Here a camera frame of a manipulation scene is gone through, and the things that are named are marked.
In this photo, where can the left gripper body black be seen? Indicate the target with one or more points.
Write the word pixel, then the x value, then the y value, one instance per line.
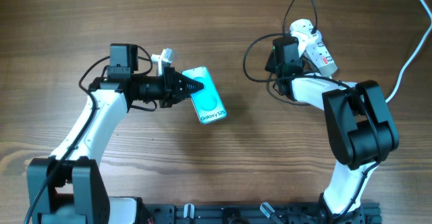
pixel 169 86

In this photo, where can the white power strip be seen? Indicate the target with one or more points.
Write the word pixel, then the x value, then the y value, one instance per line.
pixel 317 53

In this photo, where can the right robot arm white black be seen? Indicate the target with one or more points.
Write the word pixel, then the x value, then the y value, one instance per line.
pixel 360 128

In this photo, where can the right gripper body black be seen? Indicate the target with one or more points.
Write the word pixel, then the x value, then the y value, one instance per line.
pixel 271 66

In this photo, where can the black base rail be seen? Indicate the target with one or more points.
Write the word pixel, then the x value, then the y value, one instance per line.
pixel 303 212

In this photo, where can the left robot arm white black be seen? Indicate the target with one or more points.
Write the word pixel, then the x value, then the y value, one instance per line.
pixel 67 186

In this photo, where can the blue screen smartphone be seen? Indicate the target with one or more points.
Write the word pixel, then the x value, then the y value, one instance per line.
pixel 207 102

